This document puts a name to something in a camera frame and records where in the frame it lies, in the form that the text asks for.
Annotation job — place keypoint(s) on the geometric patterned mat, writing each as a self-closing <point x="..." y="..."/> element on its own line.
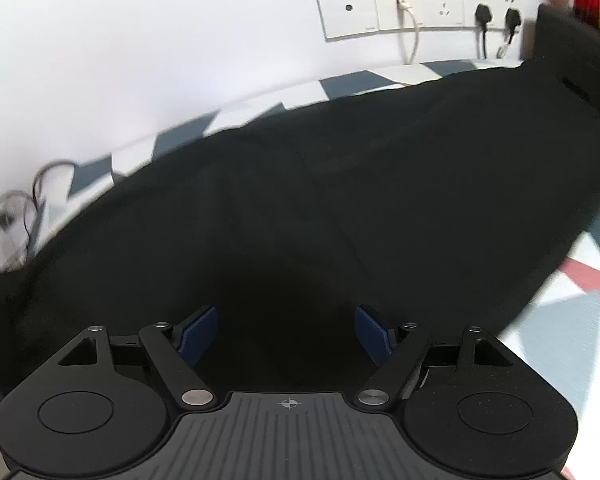
<point x="555" y="320"/>

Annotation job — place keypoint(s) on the black plug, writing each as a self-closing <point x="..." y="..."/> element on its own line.
<point x="482" y="12"/>
<point x="512" y="17"/>

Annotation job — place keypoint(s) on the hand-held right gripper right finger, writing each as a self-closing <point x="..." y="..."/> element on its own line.
<point x="375" y="332"/>

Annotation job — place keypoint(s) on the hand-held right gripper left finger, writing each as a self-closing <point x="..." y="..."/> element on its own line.
<point x="199" y="332"/>

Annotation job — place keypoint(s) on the black box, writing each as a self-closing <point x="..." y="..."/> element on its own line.
<point x="575" y="50"/>

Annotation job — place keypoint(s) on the black garment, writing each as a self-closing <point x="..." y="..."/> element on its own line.
<point x="355" y="185"/>

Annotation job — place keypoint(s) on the white wall plate with hole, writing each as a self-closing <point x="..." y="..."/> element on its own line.
<point x="347" y="22"/>

